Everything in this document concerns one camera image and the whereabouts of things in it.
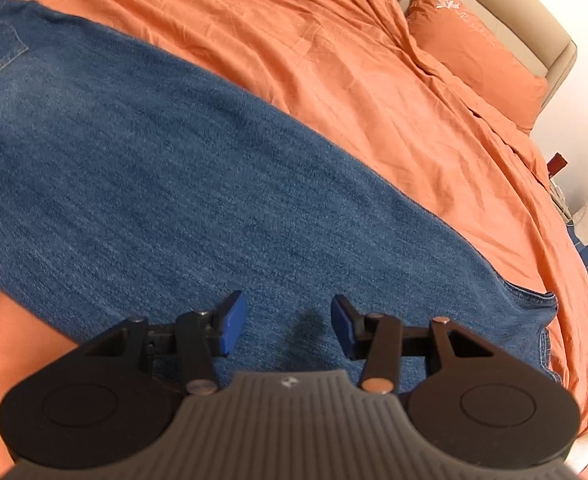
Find blue denim pants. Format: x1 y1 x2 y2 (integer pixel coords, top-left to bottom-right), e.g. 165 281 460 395
0 0 565 391

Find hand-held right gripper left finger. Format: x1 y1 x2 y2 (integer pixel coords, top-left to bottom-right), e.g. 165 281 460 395
81 290 249 396

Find orange duvet cover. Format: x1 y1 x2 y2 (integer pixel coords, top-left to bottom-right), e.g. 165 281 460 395
0 0 588 480

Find beige nightstand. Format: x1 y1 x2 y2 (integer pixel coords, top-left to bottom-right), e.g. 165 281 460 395
549 180 575 223

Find beige padded headboard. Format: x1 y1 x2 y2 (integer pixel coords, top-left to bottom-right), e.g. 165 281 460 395
374 0 577 108

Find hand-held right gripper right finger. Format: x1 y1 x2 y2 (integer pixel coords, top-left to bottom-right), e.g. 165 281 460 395
330 294 497 395

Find dark red container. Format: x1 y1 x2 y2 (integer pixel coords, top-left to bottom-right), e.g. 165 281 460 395
546 152 570 181

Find orange embroidered pillow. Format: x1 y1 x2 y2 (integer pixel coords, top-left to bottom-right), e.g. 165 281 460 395
405 0 549 133

